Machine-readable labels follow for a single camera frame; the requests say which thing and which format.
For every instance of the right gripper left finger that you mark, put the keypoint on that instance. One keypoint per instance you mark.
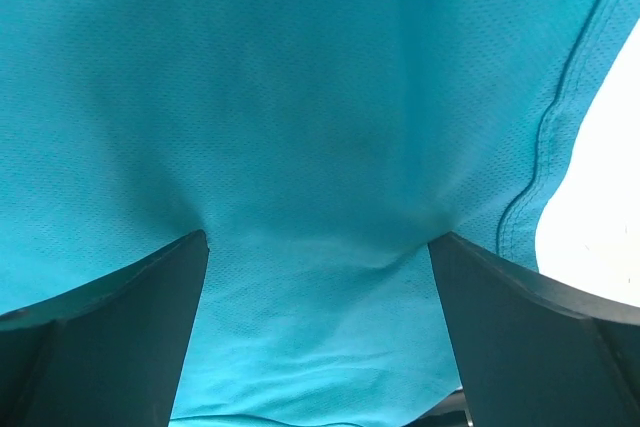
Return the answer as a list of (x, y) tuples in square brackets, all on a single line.
[(110, 352)]

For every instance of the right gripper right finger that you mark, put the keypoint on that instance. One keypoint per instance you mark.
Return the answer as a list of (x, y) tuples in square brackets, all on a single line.
[(530, 350)]

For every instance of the teal t-shirt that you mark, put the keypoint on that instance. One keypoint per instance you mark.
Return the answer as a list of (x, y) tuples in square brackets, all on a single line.
[(320, 144)]

